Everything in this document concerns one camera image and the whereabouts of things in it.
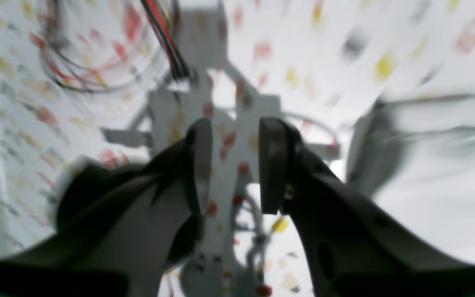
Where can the image-right left gripper dark left finger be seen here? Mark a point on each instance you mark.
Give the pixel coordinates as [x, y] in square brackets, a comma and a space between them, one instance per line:
[119, 246]

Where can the image-right left gripper white right finger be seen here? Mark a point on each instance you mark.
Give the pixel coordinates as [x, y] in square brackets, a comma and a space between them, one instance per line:
[353, 247]

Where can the white T-shirt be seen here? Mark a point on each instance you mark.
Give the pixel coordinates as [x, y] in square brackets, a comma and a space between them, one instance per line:
[416, 160]

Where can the terrazzo pattern table cloth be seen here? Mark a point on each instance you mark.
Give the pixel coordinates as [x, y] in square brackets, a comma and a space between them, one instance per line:
[86, 81]

